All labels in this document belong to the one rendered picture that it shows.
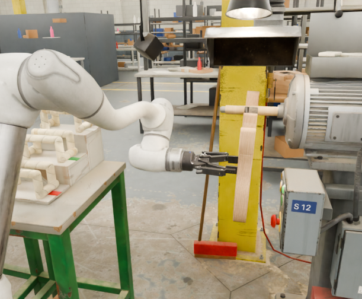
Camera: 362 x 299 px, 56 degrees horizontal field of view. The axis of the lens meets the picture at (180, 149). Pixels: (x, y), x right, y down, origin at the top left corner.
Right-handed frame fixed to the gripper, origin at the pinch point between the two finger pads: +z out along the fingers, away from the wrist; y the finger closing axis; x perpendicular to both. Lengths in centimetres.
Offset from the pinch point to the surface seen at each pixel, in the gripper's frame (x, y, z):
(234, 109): 18.9, -6.0, -2.3
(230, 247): -105, -70, -7
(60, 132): 5, -7, -75
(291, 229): -1.6, 30.6, 17.2
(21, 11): -27, -896, -743
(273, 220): -3.9, 24.5, 12.5
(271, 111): 18.9, -5.9, 10.2
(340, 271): -26.1, 18.8, 35.5
